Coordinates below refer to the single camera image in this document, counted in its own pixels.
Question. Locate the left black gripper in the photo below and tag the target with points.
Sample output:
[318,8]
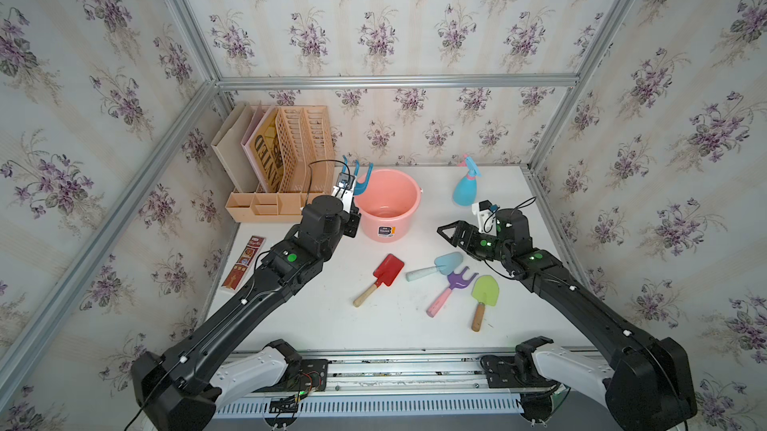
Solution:
[351,228]

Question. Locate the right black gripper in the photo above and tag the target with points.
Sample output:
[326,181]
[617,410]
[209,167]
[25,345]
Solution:
[461,228]

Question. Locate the light blue trowel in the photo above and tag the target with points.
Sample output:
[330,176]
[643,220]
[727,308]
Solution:
[445,265]

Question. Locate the blue fork yellow handle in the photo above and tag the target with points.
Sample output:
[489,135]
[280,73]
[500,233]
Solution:
[360,180]

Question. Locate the blue pink spray bottle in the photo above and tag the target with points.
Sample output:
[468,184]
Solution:
[465,192]

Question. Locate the red shovel wooden handle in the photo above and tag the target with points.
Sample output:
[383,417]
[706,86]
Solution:
[385,274]

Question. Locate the green shovel wooden handle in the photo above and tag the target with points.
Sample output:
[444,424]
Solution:
[486,293]

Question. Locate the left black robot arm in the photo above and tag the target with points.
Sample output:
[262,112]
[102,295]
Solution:
[183,387]

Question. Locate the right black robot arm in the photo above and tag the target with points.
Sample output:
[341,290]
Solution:
[647,382]

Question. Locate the pink plastic bucket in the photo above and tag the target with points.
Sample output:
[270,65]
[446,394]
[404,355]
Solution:
[388,205]

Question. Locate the beige plastic file organizer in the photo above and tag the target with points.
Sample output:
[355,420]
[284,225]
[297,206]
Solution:
[308,156]

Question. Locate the red brown flat box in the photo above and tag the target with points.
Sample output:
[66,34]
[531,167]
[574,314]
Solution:
[245,262]

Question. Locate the pink yellow magazine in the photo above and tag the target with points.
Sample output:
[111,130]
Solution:
[262,148]

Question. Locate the beige folder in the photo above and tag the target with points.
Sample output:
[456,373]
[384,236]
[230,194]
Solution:
[228,149]

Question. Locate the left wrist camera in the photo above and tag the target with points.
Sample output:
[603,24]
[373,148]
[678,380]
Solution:
[345,185]

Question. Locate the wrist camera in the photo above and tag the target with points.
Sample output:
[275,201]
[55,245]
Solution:
[345,185]
[485,212]

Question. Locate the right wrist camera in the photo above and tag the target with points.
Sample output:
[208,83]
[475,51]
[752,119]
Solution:
[485,212]

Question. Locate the purple rake pink handle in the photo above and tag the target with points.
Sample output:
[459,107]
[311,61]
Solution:
[456,280]

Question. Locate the aluminium front rail frame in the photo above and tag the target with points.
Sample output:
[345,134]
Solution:
[424,372]

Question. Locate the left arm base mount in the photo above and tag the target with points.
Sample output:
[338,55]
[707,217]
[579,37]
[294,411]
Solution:
[298,373]

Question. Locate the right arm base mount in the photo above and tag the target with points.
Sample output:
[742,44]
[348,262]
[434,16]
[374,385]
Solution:
[517,370]

